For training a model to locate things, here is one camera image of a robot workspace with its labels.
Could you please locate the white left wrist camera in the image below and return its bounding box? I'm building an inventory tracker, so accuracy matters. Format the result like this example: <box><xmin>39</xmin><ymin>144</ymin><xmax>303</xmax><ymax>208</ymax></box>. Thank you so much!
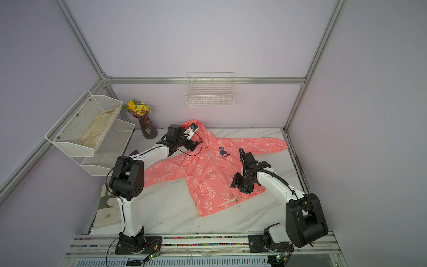
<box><xmin>183</xmin><ymin>123</ymin><xmax>199</xmax><ymax>140</ymax></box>

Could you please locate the yellow flower bouquet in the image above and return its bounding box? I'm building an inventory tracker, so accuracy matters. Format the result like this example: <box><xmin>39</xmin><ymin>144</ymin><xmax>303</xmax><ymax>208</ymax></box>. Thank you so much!
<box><xmin>122</xmin><ymin>100</ymin><xmax>152</xmax><ymax>118</ymax></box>

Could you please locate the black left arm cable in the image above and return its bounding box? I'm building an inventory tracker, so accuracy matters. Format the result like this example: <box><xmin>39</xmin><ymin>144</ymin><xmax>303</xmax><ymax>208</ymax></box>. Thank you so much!
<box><xmin>176</xmin><ymin>131</ymin><xmax>203</xmax><ymax>158</ymax></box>

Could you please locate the cream green work glove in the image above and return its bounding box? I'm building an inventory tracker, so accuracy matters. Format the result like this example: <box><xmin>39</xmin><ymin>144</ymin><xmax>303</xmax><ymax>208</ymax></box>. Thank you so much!
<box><xmin>92</xmin><ymin>185</ymin><xmax>122</xmax><ymax>229</ymax></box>

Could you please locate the beige glove on shelf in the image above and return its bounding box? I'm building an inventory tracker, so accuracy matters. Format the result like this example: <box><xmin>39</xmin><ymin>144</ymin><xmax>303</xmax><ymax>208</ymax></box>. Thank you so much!
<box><xmin>78</xmin><ymin>108</ymin><xmax>117</xmax><ymax>149</ymax></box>

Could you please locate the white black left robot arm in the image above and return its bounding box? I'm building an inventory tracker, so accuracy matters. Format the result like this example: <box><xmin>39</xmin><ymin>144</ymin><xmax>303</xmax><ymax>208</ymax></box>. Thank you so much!
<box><xmin>106</xmin><ymin>123</ymin><xmax>202</xmax><ymax>254</ymax></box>

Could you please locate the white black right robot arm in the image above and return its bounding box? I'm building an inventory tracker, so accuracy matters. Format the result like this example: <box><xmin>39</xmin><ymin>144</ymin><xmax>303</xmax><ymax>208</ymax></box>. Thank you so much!
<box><xmin>230</xmin><ymin>148</ymin><xmax>329</xmax><ymax>252</ymax></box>

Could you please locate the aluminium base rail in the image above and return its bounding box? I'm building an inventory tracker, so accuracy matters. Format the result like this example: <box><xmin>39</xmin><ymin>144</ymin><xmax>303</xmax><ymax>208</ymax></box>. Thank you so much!
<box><xmin>61</xmin><ymin>233</ymin><xmax>348</xmax><ymax>267</ymax></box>

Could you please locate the purple pink garden trowel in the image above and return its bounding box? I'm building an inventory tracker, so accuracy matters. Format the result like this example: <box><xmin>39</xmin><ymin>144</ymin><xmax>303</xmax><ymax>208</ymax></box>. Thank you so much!
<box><xmin>129</xmin><ymin>150</ymin><xmax>139</xmax><ymax>157</ymax></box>

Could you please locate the pink bear print jacket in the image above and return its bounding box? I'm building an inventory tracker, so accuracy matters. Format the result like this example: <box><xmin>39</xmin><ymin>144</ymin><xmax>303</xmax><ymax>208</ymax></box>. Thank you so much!
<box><xmin>144</xmin><ymin>120</ymin><xmax>288</xmax><ymax>217</ymax></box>

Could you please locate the white mesh two-tier shelf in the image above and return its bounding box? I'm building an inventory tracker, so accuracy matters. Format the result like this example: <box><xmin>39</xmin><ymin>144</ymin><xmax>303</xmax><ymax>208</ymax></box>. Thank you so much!
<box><xmin>45</xmin><ymin>91</ymin><xmax>135</xmax><ymax>176</ymax></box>

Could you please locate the purple ribbed glass vase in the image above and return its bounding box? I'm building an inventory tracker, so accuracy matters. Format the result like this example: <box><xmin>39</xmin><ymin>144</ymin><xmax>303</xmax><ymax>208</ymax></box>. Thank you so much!
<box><xmin>131</xmin><ymin>112</ymin><xmax>158</xmax><ymax>140</ymax></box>

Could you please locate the white wire wall basket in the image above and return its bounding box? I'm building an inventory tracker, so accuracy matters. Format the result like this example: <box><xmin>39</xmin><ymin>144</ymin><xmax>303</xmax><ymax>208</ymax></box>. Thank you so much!
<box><xmin>185</xmin><ymin>72</ymin><xmax>235</xmax><ymax>108</ymax></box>

